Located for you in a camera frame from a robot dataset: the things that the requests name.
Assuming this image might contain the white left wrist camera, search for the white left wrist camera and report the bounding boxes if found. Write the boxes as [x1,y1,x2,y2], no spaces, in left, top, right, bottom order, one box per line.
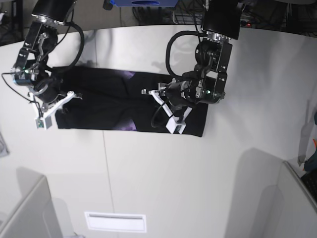
[151,97,192,134]

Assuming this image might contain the black keyboard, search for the black keyboard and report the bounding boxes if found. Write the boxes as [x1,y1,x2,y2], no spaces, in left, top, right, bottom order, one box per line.
[301,170,317,202]

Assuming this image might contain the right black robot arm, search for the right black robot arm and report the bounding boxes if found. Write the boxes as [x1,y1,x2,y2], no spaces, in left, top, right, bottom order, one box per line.
[10,0,85,105]

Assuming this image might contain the grey left partition panel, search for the grey left partition panel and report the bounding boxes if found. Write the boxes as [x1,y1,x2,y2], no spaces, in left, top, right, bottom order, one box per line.
[0,167,75,238]

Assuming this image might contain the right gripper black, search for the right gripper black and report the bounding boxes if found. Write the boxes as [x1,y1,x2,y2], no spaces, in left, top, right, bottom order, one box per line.
[28,75,82,111]

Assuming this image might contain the grey partition panel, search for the grey partition panel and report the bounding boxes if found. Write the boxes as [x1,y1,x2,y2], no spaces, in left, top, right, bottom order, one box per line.
[0,167,75,238]
[253,162,317,238]

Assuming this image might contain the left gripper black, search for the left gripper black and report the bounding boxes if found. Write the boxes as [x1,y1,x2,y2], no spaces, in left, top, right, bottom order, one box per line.
[141,79,199,112]

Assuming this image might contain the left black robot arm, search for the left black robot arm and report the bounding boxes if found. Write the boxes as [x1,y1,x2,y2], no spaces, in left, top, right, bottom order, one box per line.
[155,0,243,108]

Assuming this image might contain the grey right partition panel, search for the grey right partition panel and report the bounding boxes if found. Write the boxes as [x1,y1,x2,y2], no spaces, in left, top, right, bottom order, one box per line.
[253,162,317,238]

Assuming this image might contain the blue box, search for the blue box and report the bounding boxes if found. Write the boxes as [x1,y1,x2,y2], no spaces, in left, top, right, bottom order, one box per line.
[109,0,178,7]

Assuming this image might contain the black T-shirt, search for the black T-shirt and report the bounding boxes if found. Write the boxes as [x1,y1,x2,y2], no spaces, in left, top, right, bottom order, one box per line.
[51,66,209,138]

